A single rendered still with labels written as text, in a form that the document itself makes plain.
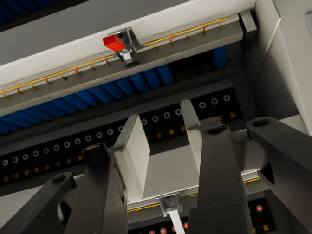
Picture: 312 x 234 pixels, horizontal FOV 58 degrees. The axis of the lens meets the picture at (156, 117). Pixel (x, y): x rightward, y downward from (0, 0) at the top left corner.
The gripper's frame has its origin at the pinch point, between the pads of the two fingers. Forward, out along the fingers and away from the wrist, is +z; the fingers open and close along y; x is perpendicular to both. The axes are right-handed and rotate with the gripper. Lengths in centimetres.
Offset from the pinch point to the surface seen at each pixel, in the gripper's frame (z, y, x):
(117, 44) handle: 10.0, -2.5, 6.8
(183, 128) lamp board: 28.1, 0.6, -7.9
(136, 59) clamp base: 17.4, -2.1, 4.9
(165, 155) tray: 13.0, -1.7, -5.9
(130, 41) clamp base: 15.3, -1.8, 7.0
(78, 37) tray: 15.6, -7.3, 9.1
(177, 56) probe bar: 19.5, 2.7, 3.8
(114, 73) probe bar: 19.2, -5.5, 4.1
